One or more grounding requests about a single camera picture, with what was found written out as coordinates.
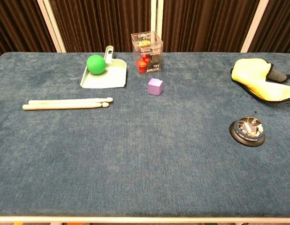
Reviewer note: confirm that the blue fabric table cover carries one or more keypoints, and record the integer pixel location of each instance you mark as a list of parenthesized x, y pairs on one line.
[(135, 145)]

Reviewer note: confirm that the purple cube block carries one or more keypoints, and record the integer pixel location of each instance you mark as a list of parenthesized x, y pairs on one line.
[(155, 87)]

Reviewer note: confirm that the chrome desk bell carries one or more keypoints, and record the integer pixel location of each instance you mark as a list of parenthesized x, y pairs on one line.
[(247, 132)]

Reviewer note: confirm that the dark brown curtain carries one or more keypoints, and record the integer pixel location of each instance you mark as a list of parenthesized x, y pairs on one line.
[(100, 23)]

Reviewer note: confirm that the clear plastic box with caps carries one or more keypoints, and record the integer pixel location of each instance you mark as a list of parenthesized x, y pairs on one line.
[(147, 54)]

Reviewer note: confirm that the mint green dustpan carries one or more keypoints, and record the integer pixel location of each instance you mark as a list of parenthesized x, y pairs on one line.
[(107, 77)]

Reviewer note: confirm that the white frame post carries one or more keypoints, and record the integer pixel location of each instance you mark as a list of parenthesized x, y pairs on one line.
[(254, 25), (156, 16), (53, 23)]

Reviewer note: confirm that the cream wooden drumstick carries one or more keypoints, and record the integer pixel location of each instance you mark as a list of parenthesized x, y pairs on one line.
[(63, 106), (65, 101)]

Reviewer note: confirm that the white table edge rail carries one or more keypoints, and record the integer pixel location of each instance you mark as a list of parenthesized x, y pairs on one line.
[(145, 219)]

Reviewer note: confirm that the yellow cleaning mitt black trim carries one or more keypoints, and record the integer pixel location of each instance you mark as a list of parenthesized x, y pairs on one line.
[(255, 75)]

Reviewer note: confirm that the green ball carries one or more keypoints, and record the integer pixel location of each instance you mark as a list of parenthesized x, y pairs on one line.
[(96, 65)]

